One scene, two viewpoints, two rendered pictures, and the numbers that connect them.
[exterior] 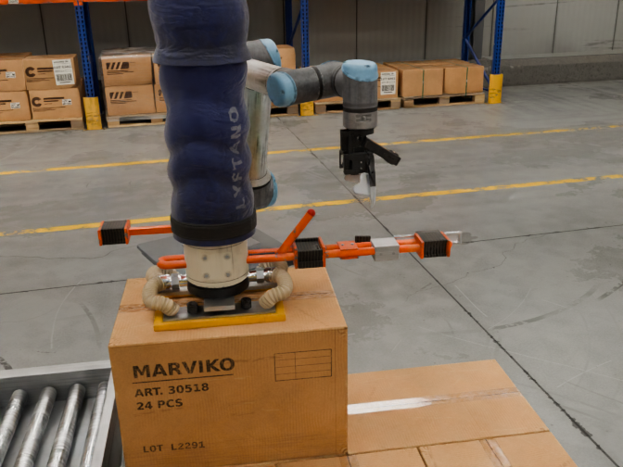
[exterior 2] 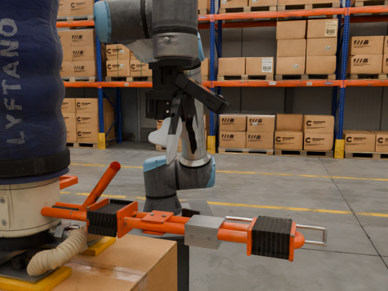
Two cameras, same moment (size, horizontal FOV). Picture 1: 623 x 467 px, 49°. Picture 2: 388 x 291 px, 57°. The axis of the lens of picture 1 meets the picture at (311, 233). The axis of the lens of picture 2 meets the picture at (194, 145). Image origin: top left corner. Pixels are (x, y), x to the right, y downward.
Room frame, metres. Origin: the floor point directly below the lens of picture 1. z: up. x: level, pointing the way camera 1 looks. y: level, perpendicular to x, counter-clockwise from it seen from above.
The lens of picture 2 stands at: (1.14, -0.49, 1.35)
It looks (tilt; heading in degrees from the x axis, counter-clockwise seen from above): 8 degrees down; 26
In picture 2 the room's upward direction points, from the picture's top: straight up
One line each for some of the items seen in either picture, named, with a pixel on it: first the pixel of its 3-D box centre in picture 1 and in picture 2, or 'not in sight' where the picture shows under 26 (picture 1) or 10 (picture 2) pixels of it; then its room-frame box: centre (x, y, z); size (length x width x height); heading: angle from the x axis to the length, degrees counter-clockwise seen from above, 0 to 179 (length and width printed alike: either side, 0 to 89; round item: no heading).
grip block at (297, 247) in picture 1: (308, 252); (112, 216); (1.74, 0.01, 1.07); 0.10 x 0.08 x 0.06; 8
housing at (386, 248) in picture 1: (384, 249); (205, 231); (1.77, -0.20, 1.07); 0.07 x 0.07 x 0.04; 8
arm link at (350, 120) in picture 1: (360, 119); (174, 49); (1.78, -0.13, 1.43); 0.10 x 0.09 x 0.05; 8
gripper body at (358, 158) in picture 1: (357, 150); (171, 91); (1.78, -0.13, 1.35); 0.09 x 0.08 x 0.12; 98
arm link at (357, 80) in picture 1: (359, 85); (175, 4); (1.78, -0.13, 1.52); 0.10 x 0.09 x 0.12; 26
